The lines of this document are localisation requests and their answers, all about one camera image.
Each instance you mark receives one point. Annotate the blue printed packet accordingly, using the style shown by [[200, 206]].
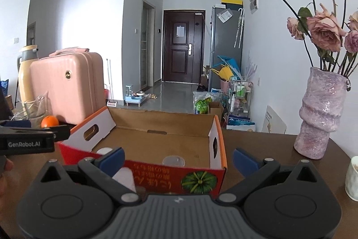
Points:
[[240, 122]]

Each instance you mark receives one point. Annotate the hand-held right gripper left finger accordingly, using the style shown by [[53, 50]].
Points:
[[114, 158]]

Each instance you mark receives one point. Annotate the red fire extinguisher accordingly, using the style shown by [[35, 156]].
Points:
[[106, 93]]

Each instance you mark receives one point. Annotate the yellow and black box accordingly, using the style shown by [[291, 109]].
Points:
[[232, 1]]

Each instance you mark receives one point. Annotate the white interior door frame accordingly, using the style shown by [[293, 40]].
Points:
[[148, 45]]

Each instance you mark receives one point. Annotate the clear plastic document sleeve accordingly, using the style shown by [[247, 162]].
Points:
[[225, 15]]

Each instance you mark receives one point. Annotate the orange fruit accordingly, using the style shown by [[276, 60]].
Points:
[[49, 121]]

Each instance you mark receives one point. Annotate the dried pink rose bouquet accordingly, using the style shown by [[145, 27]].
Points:
[[324, 29]]

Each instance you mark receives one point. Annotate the dark brown entrance door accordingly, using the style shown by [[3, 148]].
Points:
[[181, 65]]

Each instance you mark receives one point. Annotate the clear glass pitcher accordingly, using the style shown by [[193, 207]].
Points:
[[33, 108]]

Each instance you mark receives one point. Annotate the white paper notice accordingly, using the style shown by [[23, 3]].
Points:
[[180, 31]]

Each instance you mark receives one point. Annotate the white wall panel box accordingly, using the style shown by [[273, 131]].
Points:
[[254, 5]]

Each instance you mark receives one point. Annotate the red pumpkin print cardboard box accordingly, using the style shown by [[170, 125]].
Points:
[[156, 121]]

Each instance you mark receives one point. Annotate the yellow thermos jug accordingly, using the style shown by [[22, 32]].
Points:
[[25, 82]]

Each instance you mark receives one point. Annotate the pink hard suitcase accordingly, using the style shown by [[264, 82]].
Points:
[[70, 87]]

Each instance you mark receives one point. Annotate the white mop pole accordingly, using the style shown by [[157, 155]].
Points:
[[109, 79]]

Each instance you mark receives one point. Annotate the pink bucket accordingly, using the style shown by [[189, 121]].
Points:
[[224, 86]]

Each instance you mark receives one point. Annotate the white flat board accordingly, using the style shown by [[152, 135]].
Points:
[[275, 121]]

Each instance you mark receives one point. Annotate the blue plastic item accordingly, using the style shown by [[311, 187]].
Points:
[[230, 64]]

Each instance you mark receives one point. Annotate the clear folded umbrella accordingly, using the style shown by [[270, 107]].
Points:
[[240, 29]]

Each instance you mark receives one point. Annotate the white dimpled bowl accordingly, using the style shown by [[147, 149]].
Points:
[[353, 180]]

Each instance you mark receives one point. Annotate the small brown cardboard box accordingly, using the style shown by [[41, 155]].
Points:
[[216, 108]]

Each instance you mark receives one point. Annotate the metal rolling cart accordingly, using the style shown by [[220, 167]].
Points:
[[240, 96]]

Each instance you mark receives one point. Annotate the blue pet water feeder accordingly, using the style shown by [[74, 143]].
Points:
[[134, 99]]

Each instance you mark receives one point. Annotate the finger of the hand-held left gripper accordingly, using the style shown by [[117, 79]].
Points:
[[63, 133], [16, 124]]

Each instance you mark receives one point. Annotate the purple ceramic vase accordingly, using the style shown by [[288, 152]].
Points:
[[321, 115]]

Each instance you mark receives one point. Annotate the dark shoes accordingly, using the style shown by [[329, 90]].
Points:
[[202, 87]]

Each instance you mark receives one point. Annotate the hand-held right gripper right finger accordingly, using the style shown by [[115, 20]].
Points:
[[246, 162]]

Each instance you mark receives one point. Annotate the yellow plastic item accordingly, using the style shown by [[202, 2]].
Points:
[[223, 72]]

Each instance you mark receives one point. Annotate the clear cotton swab box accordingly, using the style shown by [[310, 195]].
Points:
[[125, 178]]

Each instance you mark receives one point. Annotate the green plastic bag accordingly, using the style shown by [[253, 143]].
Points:
[[202, 106]]

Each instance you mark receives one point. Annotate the grey refrigerator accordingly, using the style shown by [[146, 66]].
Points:
[[223, 43]]

